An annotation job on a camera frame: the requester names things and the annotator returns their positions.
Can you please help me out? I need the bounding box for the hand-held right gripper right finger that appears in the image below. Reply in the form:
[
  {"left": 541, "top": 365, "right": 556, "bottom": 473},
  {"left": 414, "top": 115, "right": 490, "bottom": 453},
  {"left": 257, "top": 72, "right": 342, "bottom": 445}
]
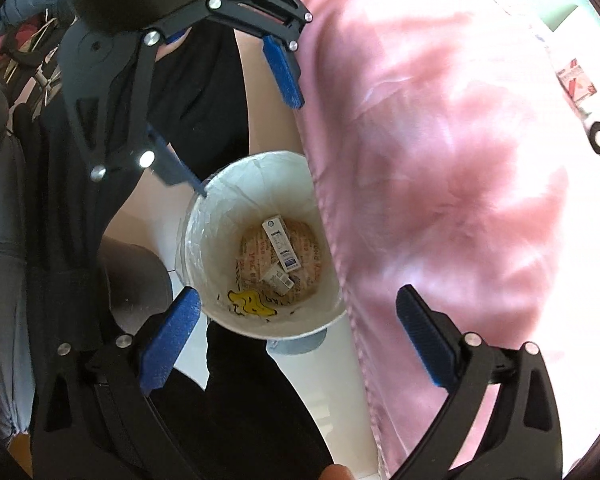
[{"left": 395, "top": 284, "right": 566, "bottom": 480}]

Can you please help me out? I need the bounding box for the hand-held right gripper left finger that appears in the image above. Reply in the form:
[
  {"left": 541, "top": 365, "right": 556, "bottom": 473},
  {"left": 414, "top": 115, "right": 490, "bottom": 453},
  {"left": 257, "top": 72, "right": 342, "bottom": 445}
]
[{"left": 32, "top": 286, "right": 203, "bottom": 480}]

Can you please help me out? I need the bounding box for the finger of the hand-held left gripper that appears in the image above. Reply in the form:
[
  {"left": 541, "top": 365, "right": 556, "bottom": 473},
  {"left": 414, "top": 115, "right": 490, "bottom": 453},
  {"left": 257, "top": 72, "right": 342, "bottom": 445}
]
[
  {"left": 205, "top": 0, "right": 315, "bottom": 110},
  {"left": 61, "top": 30, "right": 207, "bottom": 197}
]

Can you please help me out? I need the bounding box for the white trash bin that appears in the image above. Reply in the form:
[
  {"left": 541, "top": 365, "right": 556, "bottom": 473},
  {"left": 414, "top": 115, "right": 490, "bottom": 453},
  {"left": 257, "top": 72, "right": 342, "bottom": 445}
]
[{"left": 174, "top": 151, "right": 349, "bottom": 339}]

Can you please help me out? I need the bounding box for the person's leg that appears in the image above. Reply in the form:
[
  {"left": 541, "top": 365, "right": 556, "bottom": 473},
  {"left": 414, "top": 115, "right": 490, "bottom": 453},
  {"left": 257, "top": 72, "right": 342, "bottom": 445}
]
[{"left": 232, "top": 27, "right": 308, "bottom": 158}]

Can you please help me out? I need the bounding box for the grey slipper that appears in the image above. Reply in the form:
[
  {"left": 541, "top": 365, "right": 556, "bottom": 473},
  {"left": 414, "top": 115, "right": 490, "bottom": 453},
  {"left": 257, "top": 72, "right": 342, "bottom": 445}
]
[{"left": 99, "top": 244, "right": 174, "bottom": 332}]

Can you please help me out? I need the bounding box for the person's black garment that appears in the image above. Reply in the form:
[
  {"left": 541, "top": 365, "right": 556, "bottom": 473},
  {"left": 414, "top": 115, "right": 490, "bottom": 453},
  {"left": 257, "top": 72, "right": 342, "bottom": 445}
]
[{"left": 25, "top": 25, "right": 331, "bottom": 480}]

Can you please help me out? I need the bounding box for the light blue slipper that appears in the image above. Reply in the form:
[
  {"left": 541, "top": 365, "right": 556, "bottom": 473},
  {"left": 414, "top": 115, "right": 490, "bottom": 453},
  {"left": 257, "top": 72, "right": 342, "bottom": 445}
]
[{"left": 266, "top": 327, "right": 329, "bottom": 357}]

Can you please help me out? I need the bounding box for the small white box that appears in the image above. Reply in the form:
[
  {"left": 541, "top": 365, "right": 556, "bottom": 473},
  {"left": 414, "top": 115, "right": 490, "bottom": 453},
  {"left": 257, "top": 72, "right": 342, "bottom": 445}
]
[{"left": 261, "top": 264, "right": 297, "bottom": 292}]

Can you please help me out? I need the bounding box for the white box with blue label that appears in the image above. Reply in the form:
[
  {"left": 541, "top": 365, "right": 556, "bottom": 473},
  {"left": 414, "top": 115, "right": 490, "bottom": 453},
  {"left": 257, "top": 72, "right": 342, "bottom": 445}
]
[{"left": 261, "top": 216, "right": 301, "bottom": 274}]

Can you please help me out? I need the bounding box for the pink floral blanket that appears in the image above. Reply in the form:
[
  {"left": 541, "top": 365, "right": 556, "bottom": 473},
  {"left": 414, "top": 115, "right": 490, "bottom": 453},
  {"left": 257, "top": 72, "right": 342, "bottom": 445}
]
[{"left": 280, "top": 0, "right": 600, "bottom": 480}]

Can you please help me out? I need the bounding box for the clothes hanger rack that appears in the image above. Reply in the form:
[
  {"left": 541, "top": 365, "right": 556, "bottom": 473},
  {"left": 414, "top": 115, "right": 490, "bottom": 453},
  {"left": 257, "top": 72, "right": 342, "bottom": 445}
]
[{"left": 0, "top": 10, "right": 78, "bottom": 131}]

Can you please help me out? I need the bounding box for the grey blue cloth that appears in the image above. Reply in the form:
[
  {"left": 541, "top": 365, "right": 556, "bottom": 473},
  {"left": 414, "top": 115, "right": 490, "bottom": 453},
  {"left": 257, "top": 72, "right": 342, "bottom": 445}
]
[{"left": 0, "top": 74, "right": 36, "bottom": 441}]

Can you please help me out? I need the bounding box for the red and white box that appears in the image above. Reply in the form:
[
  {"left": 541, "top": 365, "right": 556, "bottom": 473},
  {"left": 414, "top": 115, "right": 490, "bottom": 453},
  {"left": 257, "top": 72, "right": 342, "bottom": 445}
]
[{"left": 556, "top": 59, "right": 599, "bottom": 107}]

